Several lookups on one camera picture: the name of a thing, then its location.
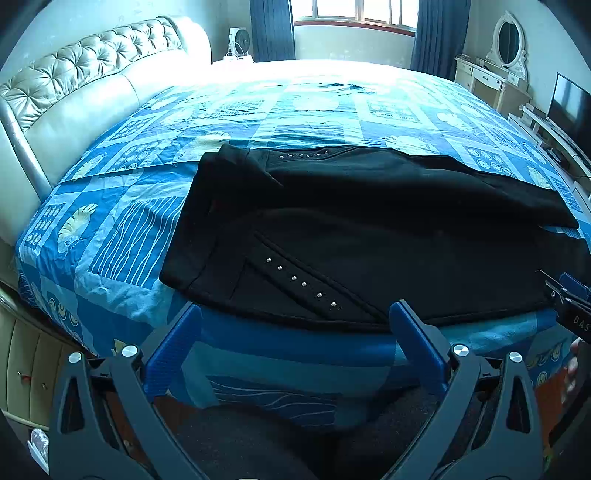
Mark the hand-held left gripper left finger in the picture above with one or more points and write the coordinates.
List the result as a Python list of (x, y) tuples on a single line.
[(170, 355)]

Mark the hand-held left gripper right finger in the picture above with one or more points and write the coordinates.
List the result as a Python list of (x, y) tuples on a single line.
[(418, 346)]

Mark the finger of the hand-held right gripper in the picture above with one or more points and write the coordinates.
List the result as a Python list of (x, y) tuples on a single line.
[(570, 285)]

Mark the black studded pants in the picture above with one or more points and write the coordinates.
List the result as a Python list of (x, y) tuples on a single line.
[(369, 221)]

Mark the person's right hand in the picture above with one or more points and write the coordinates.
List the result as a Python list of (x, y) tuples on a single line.
[(575, 365)]

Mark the blue patterned bedsheet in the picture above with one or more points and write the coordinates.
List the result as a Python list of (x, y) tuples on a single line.
[(115, 230)]

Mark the cream bedside cabinet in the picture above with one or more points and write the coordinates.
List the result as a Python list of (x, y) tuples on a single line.
[(27, 360)]

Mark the white television stand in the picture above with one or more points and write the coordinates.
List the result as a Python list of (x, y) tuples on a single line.
[(554, 138)]

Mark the black television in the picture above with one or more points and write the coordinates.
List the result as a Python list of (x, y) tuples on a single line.
[(572, 110)]

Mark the cream dresser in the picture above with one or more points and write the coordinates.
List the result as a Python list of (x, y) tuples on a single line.
[(485, 83)]

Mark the white oval vanity mirror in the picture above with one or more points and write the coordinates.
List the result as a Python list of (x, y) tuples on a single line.
[(508, 39)]

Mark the cream tufted headboard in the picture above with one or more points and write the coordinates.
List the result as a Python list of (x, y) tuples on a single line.
[(69, 101)]

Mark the blue curtain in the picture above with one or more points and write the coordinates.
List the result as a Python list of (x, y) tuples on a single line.
[(436, 37), (271, 30)]

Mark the white fan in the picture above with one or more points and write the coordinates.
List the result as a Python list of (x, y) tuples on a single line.
[(240, 42)]

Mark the window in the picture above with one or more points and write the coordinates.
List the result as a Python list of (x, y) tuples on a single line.
[(355, 9)]

